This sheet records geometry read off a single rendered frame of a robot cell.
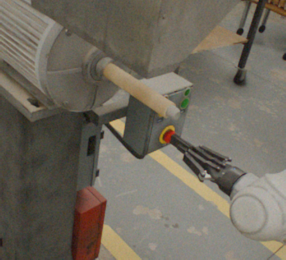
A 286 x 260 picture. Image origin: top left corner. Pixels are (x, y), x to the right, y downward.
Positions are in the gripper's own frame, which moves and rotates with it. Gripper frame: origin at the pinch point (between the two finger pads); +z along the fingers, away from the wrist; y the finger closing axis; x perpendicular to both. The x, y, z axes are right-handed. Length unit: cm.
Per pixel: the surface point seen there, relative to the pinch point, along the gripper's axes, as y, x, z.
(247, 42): 236, -59, 119
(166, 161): 94, -98, 71
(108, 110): -13.9, 6.6, 16.8
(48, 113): -34.2, 13.1, 15.0
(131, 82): -27.8, 29.1, -4.0
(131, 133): -8.0, -0.9, 12.2
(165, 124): -1.8, 4.0, 5.6
